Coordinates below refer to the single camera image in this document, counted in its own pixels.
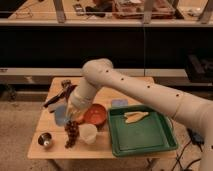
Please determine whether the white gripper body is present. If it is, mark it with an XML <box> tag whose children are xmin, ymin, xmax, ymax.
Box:
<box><xmin>66</xmin><ymin>93</ymin><xmax>90</xmax><ymax>121</ymax></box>

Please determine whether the blue plastic cup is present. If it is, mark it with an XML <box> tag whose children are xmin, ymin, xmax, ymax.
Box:
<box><xmin>54</xmin><ymin>105</ymin><xmax>69</xmax><ymax>126</ymax></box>

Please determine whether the small metal cup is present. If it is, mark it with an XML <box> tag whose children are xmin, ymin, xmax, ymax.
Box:
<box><xmin>38</xmin><ymin>132</ymin><xmax>53</xmax><ymax>148</ymax></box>

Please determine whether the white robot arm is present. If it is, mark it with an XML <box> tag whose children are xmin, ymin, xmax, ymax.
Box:
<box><xmin>66</xmin><ymin>58</ymin><xmax>213</xmax><ymax>171</ymax></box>

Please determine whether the green plastic tray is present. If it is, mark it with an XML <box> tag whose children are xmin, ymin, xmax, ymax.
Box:
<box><xmin>108</xmin><ymin>105</ymin><xmax>178</xmax><ymax>157</ymax></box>

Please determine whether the red tray on shelf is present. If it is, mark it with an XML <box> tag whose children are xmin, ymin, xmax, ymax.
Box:
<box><xmin>113</xmin><ymin>0</ymin><xmax>175</xmax><ymax>19</ymax></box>

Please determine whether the orange bowl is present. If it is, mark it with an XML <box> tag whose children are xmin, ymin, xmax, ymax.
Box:
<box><xmin>84</xmin><ymin>104</ymin><xmax>107</xmax><ymax>126</ymax></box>

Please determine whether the bunch of dark grapes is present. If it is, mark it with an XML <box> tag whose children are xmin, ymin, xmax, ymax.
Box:
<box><xmin>65</xmin><ymin>121</ymin><xmax>79</xmax><ymax>148</ymax></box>

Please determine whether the blue sponge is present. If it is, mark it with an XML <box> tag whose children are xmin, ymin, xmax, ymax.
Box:
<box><xmin>111</xmin><ymin>99</ymin><xmax>128</xmax><ymax>107</ymax></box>

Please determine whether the white cup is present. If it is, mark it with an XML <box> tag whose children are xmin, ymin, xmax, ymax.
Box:
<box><xmin>79</xmin><ymin>124</ymin><xmax>98</xmax><ymax>144</ymax></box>

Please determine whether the wooden table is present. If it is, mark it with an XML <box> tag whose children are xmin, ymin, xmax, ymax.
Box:
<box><xmin>27</xmin><ymin>76</ymin><xmax>188</xmax><ymax>171</ymax></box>

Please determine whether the yellow banana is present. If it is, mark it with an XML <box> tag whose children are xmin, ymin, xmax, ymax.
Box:
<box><xmin>124</xmin><ymin>111</ymin><xmax>149</xmax><ymax>124</ymax></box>

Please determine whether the black power box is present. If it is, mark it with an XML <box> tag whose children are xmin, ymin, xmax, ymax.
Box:
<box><xmin>188</xmin><ymin>129</ymin><xmax>204</xmax><ymax>144</ymax></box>

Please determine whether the black handled brush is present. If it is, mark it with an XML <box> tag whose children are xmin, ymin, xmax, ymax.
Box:
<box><xmin>44</xmin><ymin>80</ymin><xmax>75</xmax><ymax>108</ymax></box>

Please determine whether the black cable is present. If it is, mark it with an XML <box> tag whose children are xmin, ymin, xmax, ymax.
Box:
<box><xmin>170</xmin><ymin>129</ymin><xmax>204</xmax><ymax>171</ymax></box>

